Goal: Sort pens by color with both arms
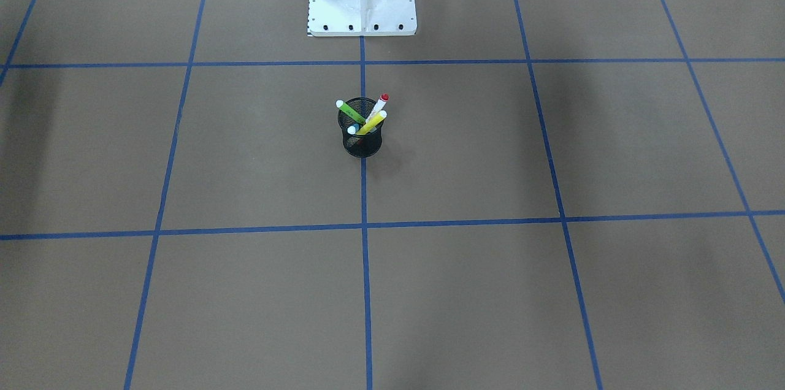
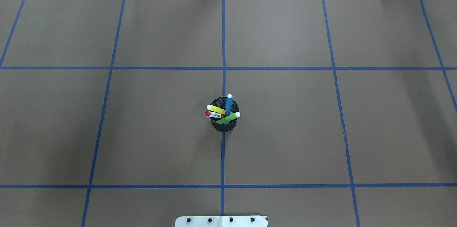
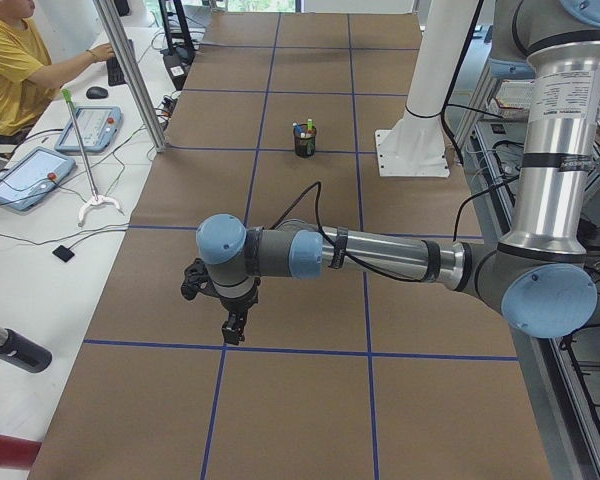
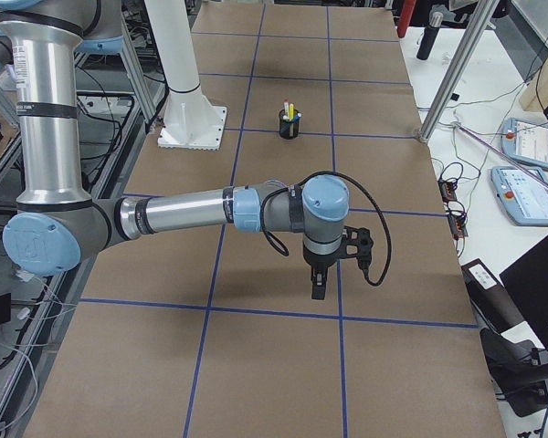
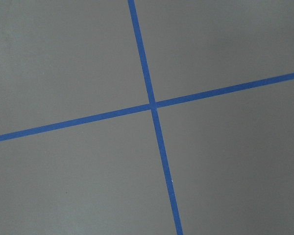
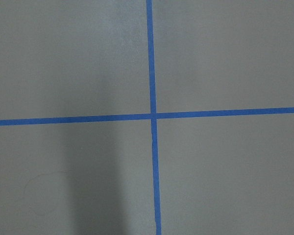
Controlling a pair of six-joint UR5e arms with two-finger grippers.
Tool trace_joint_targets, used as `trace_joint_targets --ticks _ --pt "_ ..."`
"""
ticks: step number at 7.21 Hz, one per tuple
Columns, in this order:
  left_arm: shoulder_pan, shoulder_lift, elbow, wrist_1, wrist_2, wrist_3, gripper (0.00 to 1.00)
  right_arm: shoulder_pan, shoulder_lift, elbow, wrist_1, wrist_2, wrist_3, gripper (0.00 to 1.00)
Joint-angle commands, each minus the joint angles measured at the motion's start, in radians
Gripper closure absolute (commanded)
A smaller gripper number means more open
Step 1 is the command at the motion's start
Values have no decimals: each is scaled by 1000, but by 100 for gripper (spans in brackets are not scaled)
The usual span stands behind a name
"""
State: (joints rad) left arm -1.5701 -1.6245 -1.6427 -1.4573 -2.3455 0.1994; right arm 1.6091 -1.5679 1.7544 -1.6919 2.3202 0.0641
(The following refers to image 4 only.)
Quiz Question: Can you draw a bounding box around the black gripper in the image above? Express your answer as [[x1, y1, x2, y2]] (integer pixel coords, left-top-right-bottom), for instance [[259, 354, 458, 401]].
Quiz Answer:
[[302, 245, 341, 299]]

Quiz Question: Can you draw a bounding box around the red whiteboard marker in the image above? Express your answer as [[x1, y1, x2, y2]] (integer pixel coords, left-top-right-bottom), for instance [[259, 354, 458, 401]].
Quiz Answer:
[[283, 99, 290, 120]]

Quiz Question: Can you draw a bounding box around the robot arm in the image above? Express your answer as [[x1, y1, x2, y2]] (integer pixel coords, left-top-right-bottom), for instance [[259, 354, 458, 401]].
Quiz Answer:
[[0, 1, 349, 299]]

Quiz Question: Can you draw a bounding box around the brown paper table mat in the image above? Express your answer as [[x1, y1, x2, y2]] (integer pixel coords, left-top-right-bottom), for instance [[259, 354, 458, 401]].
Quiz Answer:
[[25, 3, 504, 437]]

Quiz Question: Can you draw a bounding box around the black mesh pen cup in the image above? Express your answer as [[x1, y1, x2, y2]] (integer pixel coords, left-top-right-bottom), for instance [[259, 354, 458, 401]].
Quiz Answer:
[[279, 109, 300, 140]]

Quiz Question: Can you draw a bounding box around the dark brown box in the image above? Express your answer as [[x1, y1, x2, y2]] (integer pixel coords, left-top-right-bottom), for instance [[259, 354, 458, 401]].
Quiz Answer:
[[461, 259, 525, 332]]

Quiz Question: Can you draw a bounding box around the black monitor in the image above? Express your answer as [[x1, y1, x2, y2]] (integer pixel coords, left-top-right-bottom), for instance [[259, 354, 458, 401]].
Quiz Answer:
[[501, 235, 548, 349]]

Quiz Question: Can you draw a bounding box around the near teach pendant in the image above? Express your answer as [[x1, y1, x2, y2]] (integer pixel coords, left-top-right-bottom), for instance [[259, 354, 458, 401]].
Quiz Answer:
[[490, 166, 548, 226]]

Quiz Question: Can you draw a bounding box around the teach pendant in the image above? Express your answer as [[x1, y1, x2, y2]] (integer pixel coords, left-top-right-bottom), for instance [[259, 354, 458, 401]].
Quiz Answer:
[[490, 166, 548, 226], [501, 118, 548, 171]]

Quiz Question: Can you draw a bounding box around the far teach pendant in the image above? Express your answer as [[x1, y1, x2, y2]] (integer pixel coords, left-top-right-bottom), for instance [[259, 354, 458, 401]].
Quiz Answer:
[[501, 118, 548, 171]]

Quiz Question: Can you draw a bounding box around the black thermos bottle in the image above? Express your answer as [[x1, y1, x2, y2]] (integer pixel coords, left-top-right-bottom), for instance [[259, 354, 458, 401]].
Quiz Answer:
[[416, 12, 444, 60]]

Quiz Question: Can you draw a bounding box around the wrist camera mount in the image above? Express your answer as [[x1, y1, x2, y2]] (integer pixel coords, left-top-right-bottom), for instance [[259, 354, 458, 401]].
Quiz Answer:
[[338, 226, 374, 272]]

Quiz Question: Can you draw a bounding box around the usb hub with cables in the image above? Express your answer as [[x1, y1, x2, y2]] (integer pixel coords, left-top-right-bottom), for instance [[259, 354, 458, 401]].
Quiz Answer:
[[437, 180, 458, 203]]

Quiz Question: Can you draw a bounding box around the white pedestal column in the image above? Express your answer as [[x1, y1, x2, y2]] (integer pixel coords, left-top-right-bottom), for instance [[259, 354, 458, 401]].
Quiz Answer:
[[145, 0, 227, 151]]

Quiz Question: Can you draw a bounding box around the aluminium frame post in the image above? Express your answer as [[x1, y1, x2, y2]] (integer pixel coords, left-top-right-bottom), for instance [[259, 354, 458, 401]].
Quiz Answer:
[[417, 0, 498, 143]]

